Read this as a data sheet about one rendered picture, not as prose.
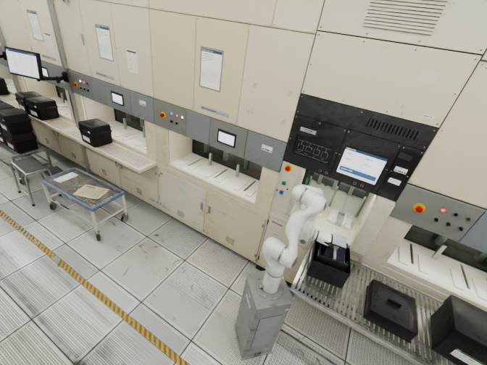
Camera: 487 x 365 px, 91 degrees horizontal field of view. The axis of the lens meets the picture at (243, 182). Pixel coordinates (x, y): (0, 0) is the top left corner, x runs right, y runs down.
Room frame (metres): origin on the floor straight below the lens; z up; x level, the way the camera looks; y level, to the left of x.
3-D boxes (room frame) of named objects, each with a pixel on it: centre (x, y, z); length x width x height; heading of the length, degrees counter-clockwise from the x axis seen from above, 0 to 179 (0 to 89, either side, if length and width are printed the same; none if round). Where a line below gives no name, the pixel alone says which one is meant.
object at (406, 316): (1.05, -1.15, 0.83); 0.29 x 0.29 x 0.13; 66
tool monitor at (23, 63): (2.81, 2.48, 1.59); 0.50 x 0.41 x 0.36; 155
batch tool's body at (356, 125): (2.05, -0.88, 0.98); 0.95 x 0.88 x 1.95; 155
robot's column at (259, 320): (1.09, -0.31, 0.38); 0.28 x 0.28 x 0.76; 20
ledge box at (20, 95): (3.37, 3.31, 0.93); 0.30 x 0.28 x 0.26; 62
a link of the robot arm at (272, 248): (1.10, -0.28, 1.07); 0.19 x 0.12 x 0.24; 55
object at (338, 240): (1.34, -0.76, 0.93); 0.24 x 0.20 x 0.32; 165
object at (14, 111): (2.83, 3.11, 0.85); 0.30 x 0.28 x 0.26; 64
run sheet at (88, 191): (2.15, 1.72, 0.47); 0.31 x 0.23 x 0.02; 87
